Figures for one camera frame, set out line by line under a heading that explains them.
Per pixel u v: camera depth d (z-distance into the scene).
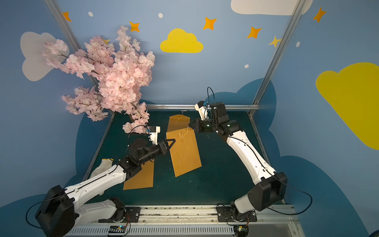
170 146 0.73
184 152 0.78
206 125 0.65
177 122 1.15
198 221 0.73
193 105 0.69
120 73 0.62
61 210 0.39
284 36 0.80
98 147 1.04
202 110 0.67
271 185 0.40
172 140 0.74
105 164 0.91
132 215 0.75
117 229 0.73
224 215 0.74
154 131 0.69
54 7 0.68
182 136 0.77
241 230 0.73
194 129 0.66
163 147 0.66
